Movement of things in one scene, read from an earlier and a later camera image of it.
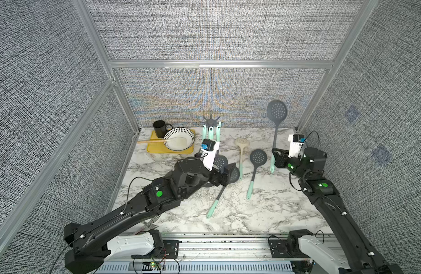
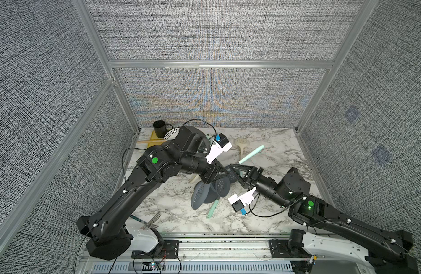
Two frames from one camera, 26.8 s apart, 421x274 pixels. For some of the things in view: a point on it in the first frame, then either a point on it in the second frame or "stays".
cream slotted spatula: x=241 y=142 stays
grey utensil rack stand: x=211 y=122 to x=212 y=195
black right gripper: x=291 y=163 to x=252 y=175
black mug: x=160 y=129 stays
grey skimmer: x=258 y=157 to x=222 y=186
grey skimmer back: x=276 y=110 to x=231 y=177
